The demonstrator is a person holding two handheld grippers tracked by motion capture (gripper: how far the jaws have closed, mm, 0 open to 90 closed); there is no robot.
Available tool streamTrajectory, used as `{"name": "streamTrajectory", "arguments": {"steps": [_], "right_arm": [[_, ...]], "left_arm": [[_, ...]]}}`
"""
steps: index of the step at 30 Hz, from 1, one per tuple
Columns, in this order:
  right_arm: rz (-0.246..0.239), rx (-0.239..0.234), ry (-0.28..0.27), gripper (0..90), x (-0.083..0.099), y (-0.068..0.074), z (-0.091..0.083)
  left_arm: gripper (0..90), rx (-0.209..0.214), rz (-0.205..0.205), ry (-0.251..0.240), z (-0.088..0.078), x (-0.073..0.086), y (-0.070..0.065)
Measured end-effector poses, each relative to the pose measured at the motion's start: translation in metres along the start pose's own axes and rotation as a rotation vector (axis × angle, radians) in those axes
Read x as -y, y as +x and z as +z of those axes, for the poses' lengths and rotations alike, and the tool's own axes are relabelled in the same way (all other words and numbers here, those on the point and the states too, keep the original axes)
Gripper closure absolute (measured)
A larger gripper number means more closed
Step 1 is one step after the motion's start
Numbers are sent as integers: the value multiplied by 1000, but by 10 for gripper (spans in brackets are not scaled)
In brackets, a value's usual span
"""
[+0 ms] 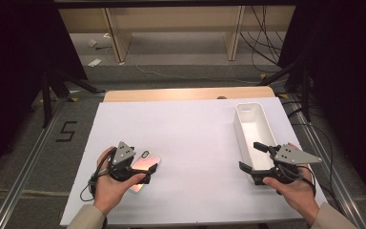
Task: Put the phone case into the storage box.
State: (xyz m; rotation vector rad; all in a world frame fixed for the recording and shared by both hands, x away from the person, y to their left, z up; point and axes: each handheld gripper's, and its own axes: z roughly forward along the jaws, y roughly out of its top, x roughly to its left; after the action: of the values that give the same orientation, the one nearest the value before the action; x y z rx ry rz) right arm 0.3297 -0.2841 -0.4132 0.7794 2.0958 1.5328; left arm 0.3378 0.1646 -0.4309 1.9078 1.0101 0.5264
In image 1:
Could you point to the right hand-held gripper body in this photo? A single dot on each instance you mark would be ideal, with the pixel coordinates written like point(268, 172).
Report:
point(290, 156)

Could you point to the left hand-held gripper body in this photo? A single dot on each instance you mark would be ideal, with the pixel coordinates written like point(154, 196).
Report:
point(120, 156)

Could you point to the iridescent phone case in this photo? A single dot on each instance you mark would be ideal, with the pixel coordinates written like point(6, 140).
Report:
point(147, 160)

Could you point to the long white plastic container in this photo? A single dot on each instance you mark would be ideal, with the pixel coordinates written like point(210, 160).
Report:
point(254, 136)

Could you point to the person's left hand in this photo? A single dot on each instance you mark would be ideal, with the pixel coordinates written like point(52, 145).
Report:
point(111, 191)

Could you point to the person's right hand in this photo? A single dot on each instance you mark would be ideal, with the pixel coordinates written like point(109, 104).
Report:
point(295, 194)

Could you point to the yellow tape piece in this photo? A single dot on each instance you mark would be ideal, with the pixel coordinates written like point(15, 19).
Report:
point(283, 95)
point(73, 99)
point(263, 76)

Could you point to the white board sheet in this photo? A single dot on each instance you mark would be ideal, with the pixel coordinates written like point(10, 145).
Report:
point(190, 133)

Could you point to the black tripod stand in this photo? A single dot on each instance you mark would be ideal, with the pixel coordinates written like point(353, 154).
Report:
point(46, 95)
point(305, 92)

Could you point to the white paper scrap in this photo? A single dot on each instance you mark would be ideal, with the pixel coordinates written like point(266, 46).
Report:
point(94, 62)
point(92, 43)

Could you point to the dark curtain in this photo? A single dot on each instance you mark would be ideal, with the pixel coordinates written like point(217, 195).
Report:
point(12, 79)
point(352, 79)

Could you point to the light wooden desk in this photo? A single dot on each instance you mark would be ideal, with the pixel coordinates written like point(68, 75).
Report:
point(120, 35)

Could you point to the black metal bar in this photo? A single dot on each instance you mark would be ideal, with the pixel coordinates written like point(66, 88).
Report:
point(171, 3)

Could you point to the aluminium floor rail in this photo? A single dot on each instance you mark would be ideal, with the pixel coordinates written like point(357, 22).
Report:
point(330, 175)
point(25, 173)

